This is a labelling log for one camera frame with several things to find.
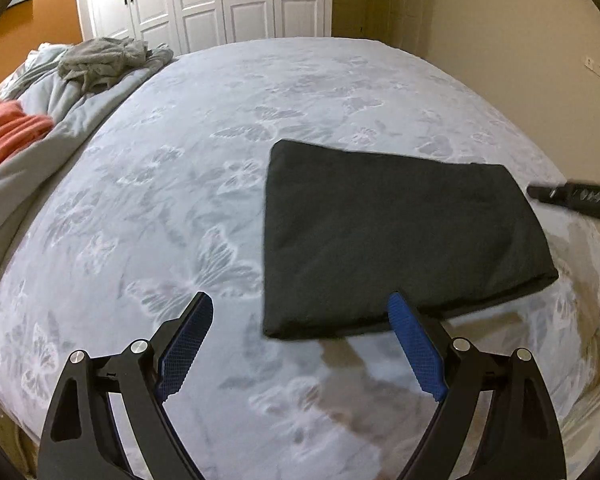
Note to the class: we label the crumpled grey garment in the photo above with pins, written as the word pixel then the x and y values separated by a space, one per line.
pixel 100 62

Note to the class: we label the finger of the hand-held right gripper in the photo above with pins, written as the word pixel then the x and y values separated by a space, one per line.
pixel 575 195

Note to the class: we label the person's light clothing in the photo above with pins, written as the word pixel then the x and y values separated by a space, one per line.
pixel 592 430

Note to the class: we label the white panelled wardrobe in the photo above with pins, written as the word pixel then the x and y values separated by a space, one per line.
pixel 205 0

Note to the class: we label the bed with butterfly sheet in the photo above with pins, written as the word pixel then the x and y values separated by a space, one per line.
pixel 205 160

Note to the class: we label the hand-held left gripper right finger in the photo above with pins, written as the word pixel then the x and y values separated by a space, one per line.
pixel 415 350

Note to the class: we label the pink blanket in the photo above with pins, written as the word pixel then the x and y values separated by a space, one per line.
pixel 7 130

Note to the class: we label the light grey duvet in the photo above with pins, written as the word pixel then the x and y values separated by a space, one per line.
pixel 40 160

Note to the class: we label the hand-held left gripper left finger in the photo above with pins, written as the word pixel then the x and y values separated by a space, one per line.
pixel 185 350

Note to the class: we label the dark grey pants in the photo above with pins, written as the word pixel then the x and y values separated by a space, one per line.
pixel 390 240

